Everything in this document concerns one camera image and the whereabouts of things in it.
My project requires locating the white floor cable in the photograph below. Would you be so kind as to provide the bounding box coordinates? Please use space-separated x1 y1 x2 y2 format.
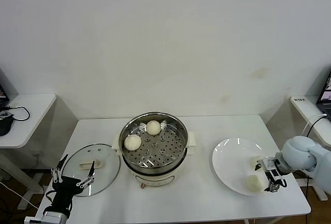
0 180 39 209

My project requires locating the white round plate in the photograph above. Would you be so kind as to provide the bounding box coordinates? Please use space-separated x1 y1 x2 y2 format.
212 137 277 197

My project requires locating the thin black mouse cable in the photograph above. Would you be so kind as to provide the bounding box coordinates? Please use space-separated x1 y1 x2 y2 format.
2 104 31 122

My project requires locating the cream electric cooker pot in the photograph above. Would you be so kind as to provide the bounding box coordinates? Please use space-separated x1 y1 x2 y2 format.
113 130 198 190

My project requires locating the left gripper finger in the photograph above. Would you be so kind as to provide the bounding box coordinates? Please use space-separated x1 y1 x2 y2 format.
51 153 69 183
76 160 96 190

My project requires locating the laptop with dark screen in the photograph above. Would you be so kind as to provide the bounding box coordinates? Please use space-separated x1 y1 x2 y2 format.
0 68 10 111

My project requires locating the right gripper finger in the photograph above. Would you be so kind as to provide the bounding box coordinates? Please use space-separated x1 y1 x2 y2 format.
263 172 288 192
254 158 267 172

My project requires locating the stainless steel steamer basket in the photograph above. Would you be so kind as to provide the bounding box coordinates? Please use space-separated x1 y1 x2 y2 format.
113 111 197 173

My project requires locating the laptop showing video window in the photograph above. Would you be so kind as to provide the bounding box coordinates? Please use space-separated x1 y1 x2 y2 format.
315 67 331 121

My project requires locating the black cable with adapter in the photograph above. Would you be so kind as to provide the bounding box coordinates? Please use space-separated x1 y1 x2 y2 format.
297 115 328 187

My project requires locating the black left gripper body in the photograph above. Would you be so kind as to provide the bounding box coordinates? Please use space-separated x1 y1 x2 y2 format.
51 176 83 218

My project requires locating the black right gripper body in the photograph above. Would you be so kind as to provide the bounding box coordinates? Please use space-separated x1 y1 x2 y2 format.
260 156 285 181

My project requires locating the glass lid with cream handle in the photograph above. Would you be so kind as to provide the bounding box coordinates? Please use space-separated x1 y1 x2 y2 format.
61 143 122 197

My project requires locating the white steamed baozi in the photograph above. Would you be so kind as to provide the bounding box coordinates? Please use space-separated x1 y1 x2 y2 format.
244 174 265 192
124 135 142 151
249 156 262 170
146 120 162 136

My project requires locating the black computer mouse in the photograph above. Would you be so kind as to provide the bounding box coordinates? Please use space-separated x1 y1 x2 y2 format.
0 116 15 137

